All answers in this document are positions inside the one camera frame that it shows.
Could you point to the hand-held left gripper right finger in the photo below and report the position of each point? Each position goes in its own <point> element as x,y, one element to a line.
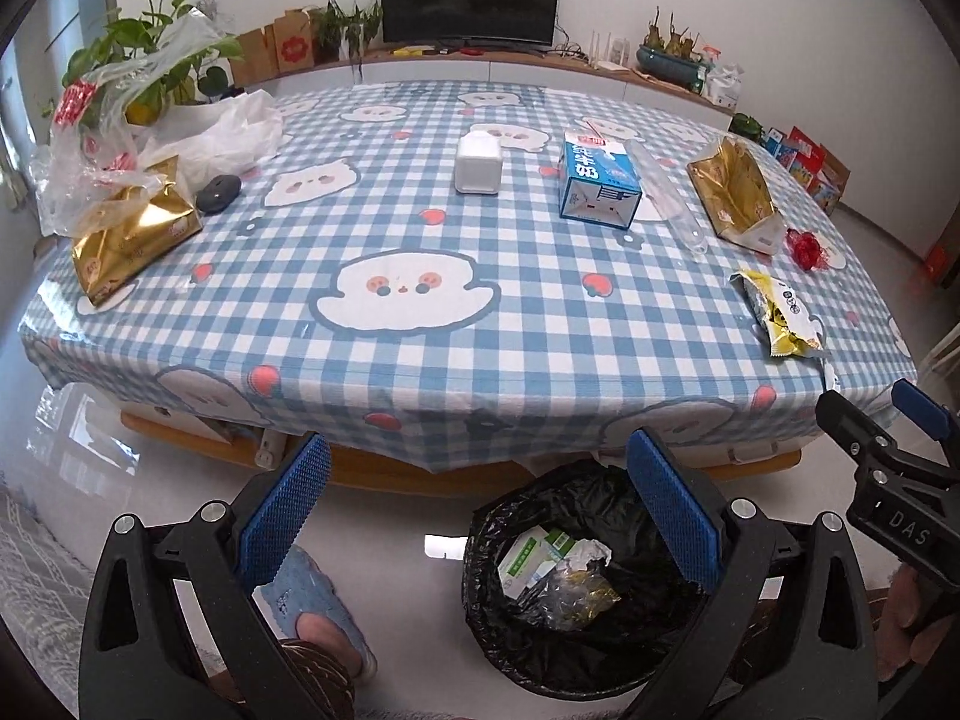
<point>667,495</point>

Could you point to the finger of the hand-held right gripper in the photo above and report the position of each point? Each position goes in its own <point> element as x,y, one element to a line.
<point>921,409</point>
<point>855,427</point>

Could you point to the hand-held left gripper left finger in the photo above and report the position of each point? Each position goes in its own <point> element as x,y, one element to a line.
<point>289,499</point>

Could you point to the white tissue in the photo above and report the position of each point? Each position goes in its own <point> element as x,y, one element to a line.
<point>589,553</point>

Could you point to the yellow snack wrapper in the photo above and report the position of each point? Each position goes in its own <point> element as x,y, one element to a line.
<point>780,315</point>

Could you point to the clear bag with gold wrapper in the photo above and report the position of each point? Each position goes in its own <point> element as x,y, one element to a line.
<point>570,600</point>

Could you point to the white and green medicine box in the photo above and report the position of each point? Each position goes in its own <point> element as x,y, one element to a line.
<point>525,564</point>

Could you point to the red mesh net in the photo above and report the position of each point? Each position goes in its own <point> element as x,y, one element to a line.
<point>808,249</point>

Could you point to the black lined waste bin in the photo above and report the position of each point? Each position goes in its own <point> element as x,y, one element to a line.
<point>525,660</point>

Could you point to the gold foil bag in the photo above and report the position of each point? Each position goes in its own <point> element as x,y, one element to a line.
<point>735,195</point>
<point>127,236</point>

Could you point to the clear plastic tube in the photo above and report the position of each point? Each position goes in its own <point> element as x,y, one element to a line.
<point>667,195</point>

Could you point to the blue milk carton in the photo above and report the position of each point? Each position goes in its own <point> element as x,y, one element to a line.
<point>600,180</point>

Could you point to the person's right hand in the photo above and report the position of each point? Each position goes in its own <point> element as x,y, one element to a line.
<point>911,630</point>

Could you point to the white chair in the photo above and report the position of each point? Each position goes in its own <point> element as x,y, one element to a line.
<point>943,367</point>

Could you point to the blue slipper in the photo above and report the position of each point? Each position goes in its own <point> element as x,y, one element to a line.
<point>307,592</point>

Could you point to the wooden table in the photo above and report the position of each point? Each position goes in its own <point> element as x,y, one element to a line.
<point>390,465</point>

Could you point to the red floor item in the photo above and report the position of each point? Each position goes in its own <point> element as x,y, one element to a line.
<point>939,264</point>

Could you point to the blue checked tablecloth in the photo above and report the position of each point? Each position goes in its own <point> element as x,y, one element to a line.
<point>300,277</point>

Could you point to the open cardboard toy box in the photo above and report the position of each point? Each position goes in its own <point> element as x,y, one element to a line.
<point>831,184</point>

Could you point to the grey patterned rug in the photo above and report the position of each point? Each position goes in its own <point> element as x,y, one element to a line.
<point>34,570</point>

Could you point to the blue colourful toy box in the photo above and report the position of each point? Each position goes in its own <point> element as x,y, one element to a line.
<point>780,148</point>

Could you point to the black computer mouse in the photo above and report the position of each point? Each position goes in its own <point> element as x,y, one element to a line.
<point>217,192</point>

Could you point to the small green floor plant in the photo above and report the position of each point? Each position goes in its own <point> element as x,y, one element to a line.
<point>746,127</point>

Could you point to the white sack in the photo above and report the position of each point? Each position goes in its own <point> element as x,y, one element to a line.
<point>727,88</point>

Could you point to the white cube device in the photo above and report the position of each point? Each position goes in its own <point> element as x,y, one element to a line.
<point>478,163</point>

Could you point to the spray bottle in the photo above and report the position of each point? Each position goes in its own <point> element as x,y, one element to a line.
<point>711,60</point>

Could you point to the clear bag with red print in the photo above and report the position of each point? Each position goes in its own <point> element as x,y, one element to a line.
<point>90,150</point>

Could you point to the bonsai in blue planter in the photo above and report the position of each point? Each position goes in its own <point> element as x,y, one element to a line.
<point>671,64</point>

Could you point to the yellow plant pot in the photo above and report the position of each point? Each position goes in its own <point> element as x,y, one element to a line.
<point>140,111</point>

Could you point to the white television cabinet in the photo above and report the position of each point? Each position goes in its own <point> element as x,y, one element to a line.
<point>585,75</point>

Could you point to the white router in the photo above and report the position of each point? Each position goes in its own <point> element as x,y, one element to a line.
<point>609,60</point>

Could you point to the brown cardboard box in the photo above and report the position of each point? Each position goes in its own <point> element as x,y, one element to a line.
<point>251,58</point>

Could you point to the brown paper bag red print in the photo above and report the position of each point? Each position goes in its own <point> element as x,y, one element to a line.
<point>292,43</point>

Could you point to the green pothos plant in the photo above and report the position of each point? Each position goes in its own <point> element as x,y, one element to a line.
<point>150,45</point>

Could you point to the tall potted plant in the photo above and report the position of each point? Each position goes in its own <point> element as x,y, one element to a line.
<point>341,26</point>

